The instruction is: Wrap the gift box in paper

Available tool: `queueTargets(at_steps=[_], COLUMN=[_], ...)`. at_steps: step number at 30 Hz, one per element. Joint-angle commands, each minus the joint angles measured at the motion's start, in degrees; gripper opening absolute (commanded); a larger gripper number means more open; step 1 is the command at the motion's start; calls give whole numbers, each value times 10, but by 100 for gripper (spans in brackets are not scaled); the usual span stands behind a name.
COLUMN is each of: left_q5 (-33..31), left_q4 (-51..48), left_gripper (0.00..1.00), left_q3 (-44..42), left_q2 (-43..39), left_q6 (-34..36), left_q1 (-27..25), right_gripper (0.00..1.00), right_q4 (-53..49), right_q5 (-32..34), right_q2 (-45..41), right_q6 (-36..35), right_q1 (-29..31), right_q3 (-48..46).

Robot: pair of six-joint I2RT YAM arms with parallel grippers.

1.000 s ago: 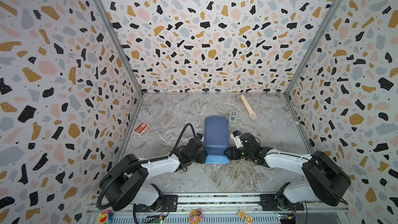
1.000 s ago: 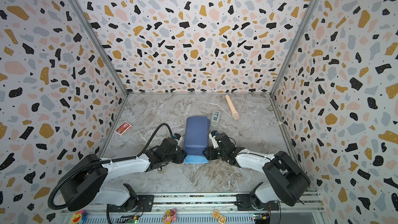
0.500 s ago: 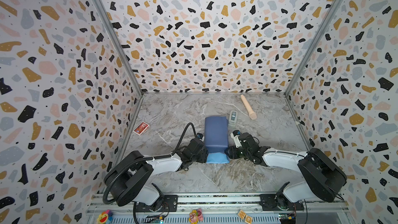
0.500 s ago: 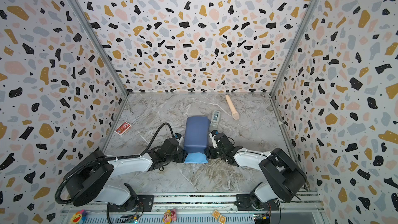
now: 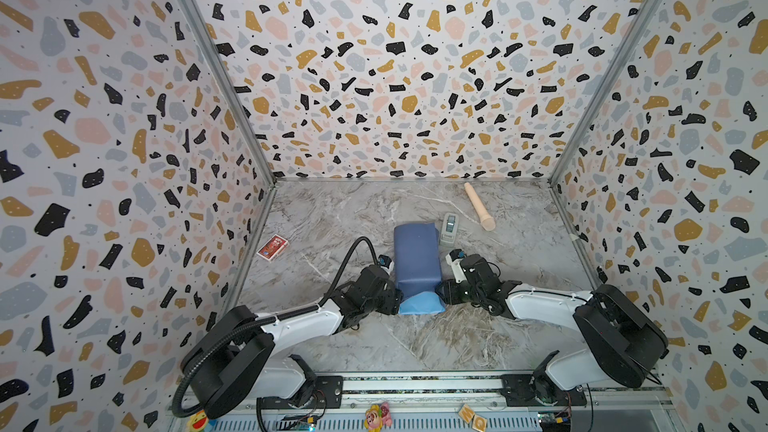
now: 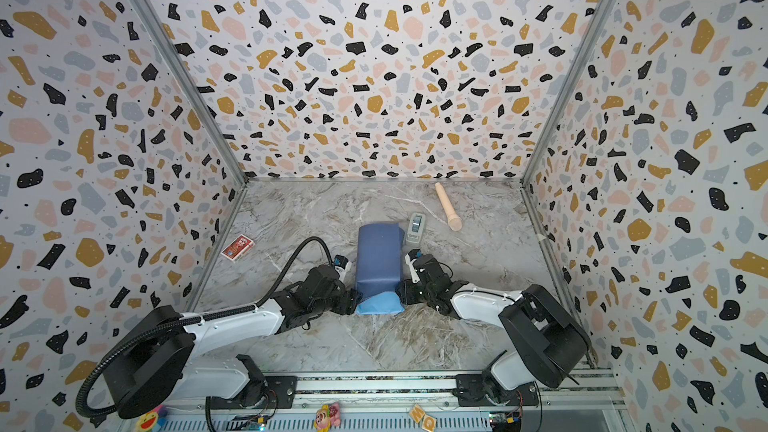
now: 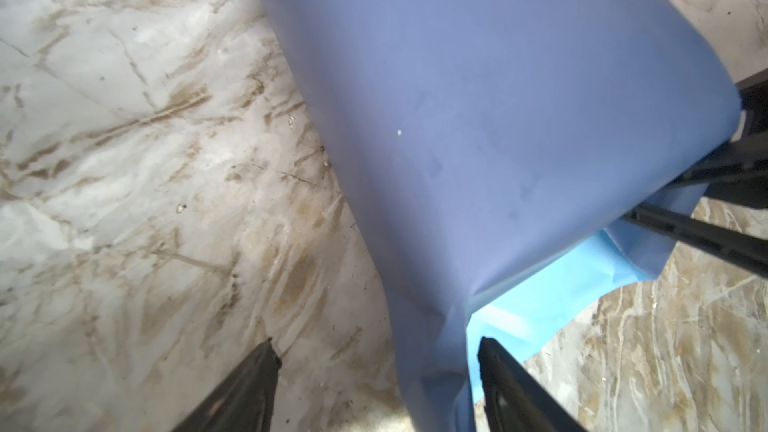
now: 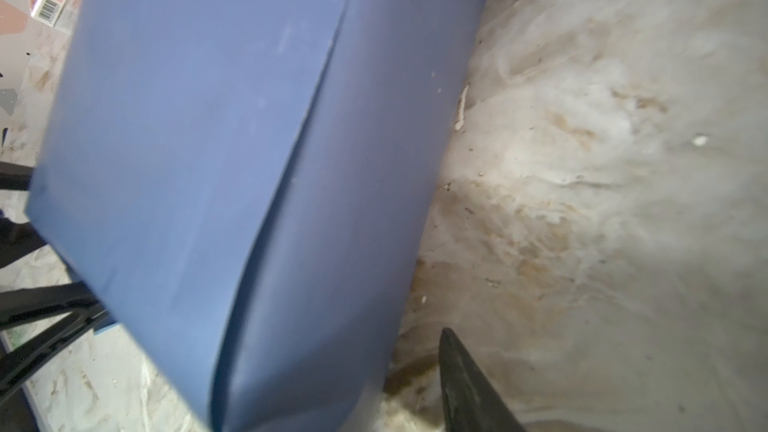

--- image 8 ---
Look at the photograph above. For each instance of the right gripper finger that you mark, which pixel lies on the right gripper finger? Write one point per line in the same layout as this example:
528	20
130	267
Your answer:
470	402

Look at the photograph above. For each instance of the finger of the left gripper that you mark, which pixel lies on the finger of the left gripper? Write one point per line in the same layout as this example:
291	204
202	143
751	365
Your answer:
17	239
75	311

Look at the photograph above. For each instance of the blue wrapping paper sheet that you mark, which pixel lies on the blue wrapping paper sheet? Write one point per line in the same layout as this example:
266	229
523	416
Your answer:
244	185

